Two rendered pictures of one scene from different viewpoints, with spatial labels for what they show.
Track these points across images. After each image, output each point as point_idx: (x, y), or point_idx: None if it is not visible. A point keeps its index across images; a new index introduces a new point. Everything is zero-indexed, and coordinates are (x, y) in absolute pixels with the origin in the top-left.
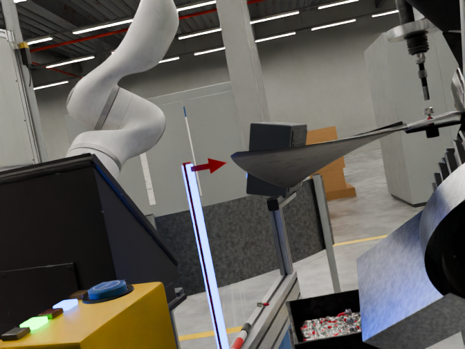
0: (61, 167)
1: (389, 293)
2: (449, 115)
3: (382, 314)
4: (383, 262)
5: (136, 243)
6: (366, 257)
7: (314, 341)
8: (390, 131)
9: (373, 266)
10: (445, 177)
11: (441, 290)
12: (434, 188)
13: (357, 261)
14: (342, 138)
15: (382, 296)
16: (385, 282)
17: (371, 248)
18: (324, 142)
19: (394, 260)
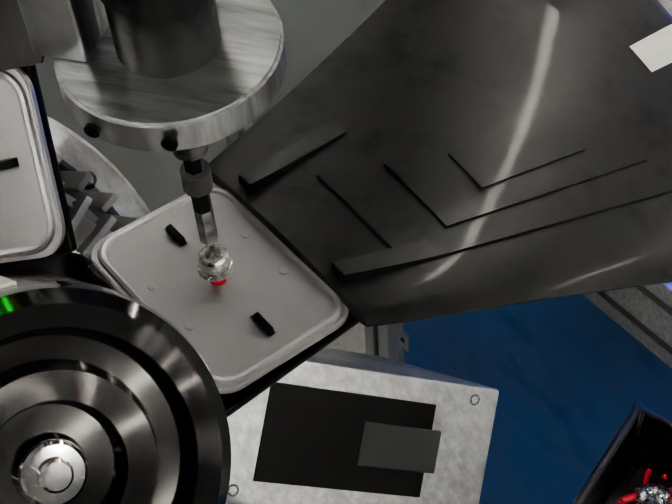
0: None
1: (325, 351)
2: (111, 233)
3: (333, 350)
4: (376, 365)
5: None
6: (452, 380)
7: (614, 438)
8: (237, 139)
9: (411, 371)
10: (70, 175)
11: None
12: (128, 219)
13: (487, 386)
14: (337, 64)
15: (348, 355)
16: (349, 357)
17: (442, 380)
18: (355, 30)
19: (332, 357)
